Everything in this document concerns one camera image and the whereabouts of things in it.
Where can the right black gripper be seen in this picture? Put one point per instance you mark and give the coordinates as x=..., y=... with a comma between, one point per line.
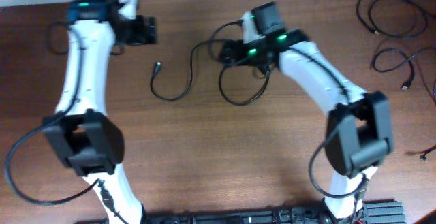
x=253, y=54

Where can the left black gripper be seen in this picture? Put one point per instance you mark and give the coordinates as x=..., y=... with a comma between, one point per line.
x=154, y=35

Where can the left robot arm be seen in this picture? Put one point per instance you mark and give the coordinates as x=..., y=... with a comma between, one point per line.
x=83, y=137

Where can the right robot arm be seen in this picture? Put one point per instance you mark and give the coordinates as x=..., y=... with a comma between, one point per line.
x=359, y=128

